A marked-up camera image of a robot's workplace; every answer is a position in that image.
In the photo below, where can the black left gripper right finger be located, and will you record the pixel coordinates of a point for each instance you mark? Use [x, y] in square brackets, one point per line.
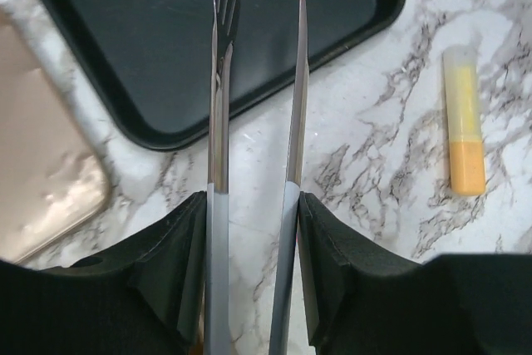
[350, 284]

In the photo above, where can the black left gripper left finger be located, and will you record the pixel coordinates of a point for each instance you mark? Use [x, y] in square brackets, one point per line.
[166, 261]

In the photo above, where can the rose gold tin lid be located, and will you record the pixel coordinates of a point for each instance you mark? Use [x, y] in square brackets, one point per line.
[51, 178]

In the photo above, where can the tan stick on table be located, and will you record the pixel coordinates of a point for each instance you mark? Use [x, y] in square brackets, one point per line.
[466, 151]

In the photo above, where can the black plastic tray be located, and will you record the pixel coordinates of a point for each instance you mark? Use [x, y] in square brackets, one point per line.
[149, 60]

